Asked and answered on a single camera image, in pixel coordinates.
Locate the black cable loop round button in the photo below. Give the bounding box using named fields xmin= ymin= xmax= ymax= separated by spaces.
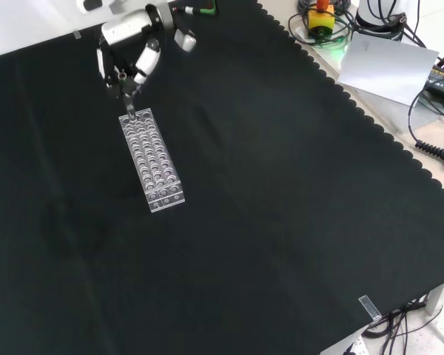
xmin=286 ymin=0 xmax=357 ymax=50

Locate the pale grey board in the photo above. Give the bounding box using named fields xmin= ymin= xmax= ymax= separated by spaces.
xmin=336 ymin=32 xmax=440 ymax=107

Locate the black cable bundle under bench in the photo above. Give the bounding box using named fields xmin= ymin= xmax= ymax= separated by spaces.
xmin=360 ymin=283 xmax=444 ymax=355

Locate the yellow emergency stop button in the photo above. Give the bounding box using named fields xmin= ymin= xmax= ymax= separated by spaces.
xmin=307 ymin=0 xmax=336 ymax=38

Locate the black bench cloth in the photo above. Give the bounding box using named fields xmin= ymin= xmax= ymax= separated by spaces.
xmin=0 ymin=0 xmax=444 ymax=355

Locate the black cable with ribbed sleeve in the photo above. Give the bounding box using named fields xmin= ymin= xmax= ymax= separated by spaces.
xmin=406 ymin=84 xmax=444 ymax=173

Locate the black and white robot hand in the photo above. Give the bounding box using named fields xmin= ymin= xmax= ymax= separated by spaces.
xmin=95 ymin=3 xmax=198 ymax=99

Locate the white bench leg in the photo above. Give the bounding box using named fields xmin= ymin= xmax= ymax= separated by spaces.
xmin=425 ymin=280 xmax=444 ymax=316

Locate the clear plastic test tube rack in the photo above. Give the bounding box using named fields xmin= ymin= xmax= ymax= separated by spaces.
xmin=118 ymin=107 xmax=186 ymax=214

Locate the clear cloth clip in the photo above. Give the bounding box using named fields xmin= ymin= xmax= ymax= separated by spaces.
xmin=357 ymin=294 xmax=382 ymax=321

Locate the clear glass test tube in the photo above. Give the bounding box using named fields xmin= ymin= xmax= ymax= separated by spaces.
xmin=117 ymin=72 xmax=137 ymax=124

